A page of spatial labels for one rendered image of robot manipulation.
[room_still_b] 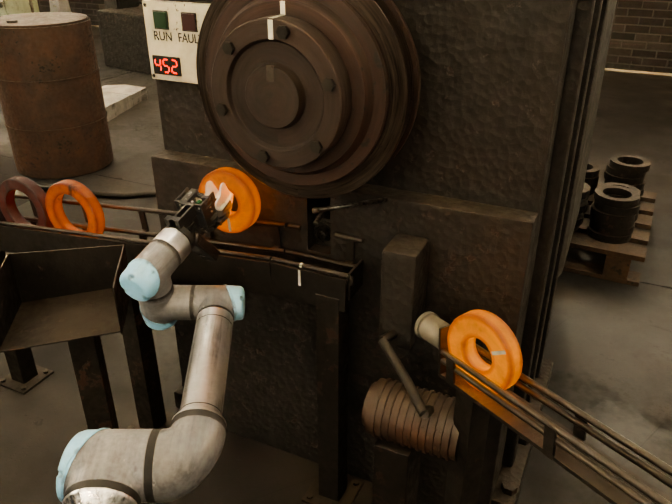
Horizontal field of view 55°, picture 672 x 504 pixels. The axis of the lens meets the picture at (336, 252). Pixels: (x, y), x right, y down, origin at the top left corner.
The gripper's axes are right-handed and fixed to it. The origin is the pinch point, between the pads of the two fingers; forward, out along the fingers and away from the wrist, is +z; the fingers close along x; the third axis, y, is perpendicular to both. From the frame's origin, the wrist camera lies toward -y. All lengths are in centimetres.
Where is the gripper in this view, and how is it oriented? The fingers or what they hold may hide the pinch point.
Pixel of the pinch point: (228, 192)
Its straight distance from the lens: 153.0
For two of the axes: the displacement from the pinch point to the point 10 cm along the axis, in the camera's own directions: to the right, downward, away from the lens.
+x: -9.1, -1.8, 3.9
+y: -1.3, -7.5, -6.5
